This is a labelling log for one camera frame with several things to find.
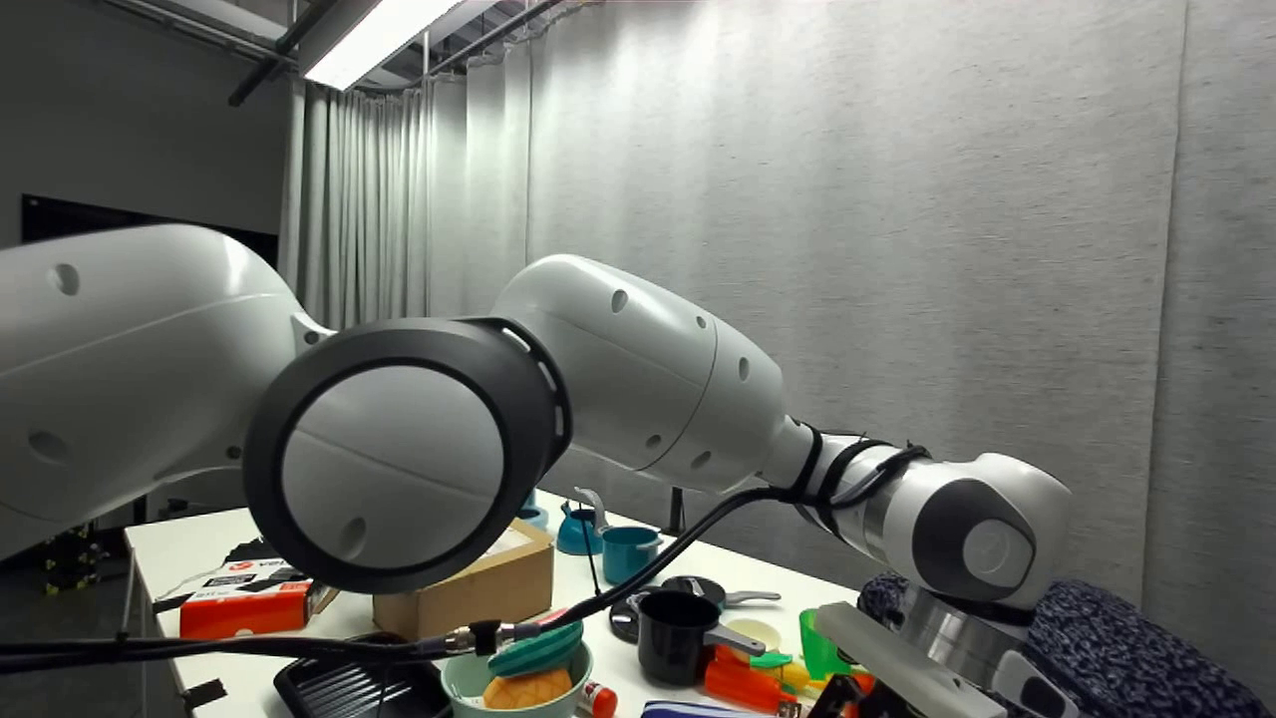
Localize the teal toy kettle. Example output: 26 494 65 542
552 481 610 557

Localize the black toy pot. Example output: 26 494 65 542
633 586 768 690

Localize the watermelon slice plush toy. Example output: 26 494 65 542
481 617 588 682

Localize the red toy food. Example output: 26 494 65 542
703 647 796 714

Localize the orange pineapple plush toy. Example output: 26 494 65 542
477 666 579 714

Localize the cardboard box with white label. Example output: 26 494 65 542
370 513 556 647

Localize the green plastic cup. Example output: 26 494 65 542
794 607 851 685

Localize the pale green bowl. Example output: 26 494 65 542
439 633 592 718

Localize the ceiling light strip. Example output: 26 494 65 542
297 0 461 94

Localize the black grill pan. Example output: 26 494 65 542
271 649 453 718

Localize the red and white box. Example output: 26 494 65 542
176 557 314 647

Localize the dark speckled cushion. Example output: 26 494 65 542
851 570 1267 718

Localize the metal equipment rack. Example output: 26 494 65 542
34 521 135 593

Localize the teal pot with grey handles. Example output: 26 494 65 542
596 521 665 592

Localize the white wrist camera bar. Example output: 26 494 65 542
809 597 1022 718

